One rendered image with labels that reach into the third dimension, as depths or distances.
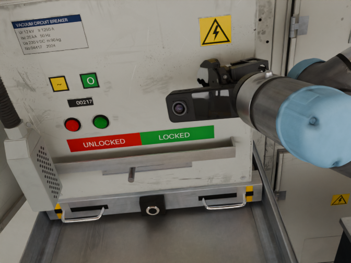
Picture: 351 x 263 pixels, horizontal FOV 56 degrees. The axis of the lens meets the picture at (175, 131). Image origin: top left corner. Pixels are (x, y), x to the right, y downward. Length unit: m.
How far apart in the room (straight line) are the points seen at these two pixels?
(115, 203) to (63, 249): 0.16
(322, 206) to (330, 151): 1.03
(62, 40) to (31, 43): 0.06
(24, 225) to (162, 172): 0.74
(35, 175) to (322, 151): 0.52
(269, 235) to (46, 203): 0.50
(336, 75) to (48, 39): 0.47
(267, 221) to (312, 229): 0.62
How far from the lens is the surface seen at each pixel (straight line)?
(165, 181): 0.81
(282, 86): 0.38
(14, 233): 1.45
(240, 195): 0.84
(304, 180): 1.24
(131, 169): 0.75
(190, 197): 0.83
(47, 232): 0.93
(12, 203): 1.07
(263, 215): 0.87
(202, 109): 0.48
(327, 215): 1.42
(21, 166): 0.68
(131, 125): 0.71
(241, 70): 0.51
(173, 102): 0.49
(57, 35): 0.64
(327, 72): 0.51
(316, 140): 0.33
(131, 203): 0.85
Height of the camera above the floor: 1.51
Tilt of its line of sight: 35 degrees down
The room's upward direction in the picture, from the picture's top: 7 degrees counter-clockwise
